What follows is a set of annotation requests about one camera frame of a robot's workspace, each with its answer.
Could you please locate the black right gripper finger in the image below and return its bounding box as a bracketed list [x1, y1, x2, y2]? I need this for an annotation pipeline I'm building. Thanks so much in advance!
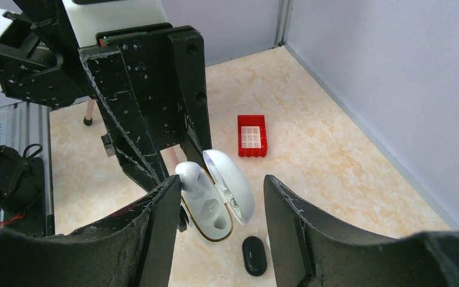
[168, 29, 212, 167]
[79, 49, 169, 191]

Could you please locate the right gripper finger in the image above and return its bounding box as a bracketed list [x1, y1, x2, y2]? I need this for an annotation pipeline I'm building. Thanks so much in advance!
[264, 175, 459, 286]
[0, 176, 181, 286]

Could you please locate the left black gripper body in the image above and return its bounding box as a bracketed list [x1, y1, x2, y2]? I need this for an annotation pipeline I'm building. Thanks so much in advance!
[79, 23, 195, 152]

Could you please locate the white stem earbud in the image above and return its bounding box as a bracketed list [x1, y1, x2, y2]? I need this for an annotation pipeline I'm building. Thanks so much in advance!
[175, 161, 201, 193]

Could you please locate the white square charging case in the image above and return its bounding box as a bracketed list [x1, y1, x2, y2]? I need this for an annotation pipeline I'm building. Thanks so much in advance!
[181, 149, 255, 243]

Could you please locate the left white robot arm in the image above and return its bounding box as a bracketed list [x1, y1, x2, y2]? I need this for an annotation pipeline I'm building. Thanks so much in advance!
[0, 1, 212, 191]

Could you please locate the red toy window brick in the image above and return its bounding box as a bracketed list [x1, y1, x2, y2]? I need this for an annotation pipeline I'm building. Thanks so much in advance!
[237, 115, 268, 157]

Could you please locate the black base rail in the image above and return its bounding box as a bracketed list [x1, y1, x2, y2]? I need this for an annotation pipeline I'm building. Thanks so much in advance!
[0, 143, 55, 237]

